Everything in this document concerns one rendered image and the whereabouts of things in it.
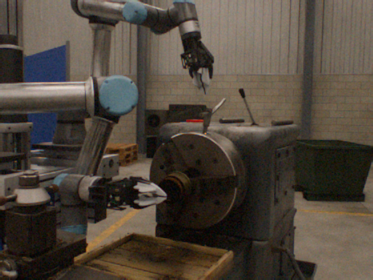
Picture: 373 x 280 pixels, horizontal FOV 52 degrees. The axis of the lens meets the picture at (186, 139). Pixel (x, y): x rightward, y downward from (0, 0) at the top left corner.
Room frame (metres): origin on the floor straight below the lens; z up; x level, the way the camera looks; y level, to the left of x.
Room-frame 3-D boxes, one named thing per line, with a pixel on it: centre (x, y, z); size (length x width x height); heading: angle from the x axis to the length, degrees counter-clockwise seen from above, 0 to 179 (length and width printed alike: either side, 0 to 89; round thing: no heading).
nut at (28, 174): (0.75, 0.31, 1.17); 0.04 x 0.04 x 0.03
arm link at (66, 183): (1.12, 0.33, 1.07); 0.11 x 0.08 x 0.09; 63
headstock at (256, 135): (1.63, -0.20, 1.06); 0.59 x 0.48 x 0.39; 153
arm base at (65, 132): (1.62, 0.49, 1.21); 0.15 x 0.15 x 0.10
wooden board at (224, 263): (1.02, 0.09, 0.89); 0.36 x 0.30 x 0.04; 63
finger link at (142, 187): (0.99, 0.10, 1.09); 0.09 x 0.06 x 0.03; 63
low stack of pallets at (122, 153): (9.41, 1.75, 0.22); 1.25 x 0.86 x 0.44; 172
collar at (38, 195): (0.75, 0.31, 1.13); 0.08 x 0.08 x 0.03
